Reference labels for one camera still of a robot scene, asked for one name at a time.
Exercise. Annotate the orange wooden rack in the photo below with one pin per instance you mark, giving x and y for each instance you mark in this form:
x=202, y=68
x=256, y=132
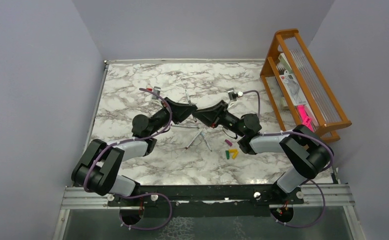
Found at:
x=323, y=107

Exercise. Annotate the magenta pen cap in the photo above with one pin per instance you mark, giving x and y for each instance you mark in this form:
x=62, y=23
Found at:
x=228, y=142

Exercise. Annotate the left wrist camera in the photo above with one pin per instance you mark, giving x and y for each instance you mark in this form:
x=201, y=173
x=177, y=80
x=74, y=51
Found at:
x=156, y=93

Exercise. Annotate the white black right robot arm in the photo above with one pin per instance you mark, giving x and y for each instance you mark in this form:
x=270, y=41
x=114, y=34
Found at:
x=306, y=151

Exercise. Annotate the aluminium frame rail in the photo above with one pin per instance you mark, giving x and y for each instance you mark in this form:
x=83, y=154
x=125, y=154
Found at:
x=334, y=195

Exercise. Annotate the white marker pen green end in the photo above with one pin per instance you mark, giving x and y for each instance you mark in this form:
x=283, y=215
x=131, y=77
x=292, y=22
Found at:
x=205, y=140

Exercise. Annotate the white marker pen green cap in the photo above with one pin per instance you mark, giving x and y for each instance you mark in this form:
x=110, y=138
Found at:
x=188, y=98

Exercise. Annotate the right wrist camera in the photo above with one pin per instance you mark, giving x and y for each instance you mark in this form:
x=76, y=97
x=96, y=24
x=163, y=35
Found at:
x=232, y=94

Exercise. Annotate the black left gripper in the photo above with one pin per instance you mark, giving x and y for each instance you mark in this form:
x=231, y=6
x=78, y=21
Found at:
x=180, y=111

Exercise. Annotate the pink packaged item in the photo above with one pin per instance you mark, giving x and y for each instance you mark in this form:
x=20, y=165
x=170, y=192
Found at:
x=306, y=119

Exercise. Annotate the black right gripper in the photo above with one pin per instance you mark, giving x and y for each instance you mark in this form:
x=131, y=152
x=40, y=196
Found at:
x=208, y=116

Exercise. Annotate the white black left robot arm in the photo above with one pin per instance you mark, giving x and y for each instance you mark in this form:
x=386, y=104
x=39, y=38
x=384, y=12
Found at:
x=98, y=168

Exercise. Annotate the white marker pen magenta end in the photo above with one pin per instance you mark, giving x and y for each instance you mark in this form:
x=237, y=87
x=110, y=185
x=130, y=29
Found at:
x=184, y=126

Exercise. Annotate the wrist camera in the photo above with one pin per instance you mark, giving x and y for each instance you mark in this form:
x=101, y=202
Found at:
x=156, y=93
x=232, y=94

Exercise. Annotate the black mounting rail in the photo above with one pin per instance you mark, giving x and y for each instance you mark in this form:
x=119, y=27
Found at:
x=197, y=201

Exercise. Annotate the white packaged item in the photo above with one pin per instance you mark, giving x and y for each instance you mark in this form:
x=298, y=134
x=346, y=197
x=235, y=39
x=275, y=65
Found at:
x=290, y=81

